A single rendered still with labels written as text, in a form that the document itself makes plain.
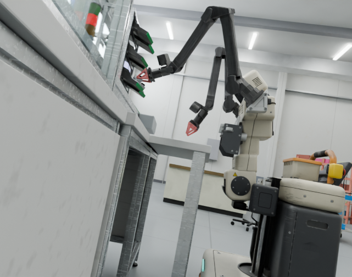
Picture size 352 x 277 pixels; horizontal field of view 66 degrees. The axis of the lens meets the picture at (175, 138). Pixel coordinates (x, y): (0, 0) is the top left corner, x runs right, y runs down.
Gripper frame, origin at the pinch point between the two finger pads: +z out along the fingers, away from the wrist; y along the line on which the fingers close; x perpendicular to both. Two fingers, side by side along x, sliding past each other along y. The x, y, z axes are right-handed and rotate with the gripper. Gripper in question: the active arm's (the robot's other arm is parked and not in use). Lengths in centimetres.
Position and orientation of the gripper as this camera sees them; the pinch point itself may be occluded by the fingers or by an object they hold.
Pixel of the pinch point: (138, 78)
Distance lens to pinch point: 173.4
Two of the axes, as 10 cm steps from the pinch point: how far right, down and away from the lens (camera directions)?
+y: -1.1, -1.1, -9.9
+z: -9.7, 2.5, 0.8
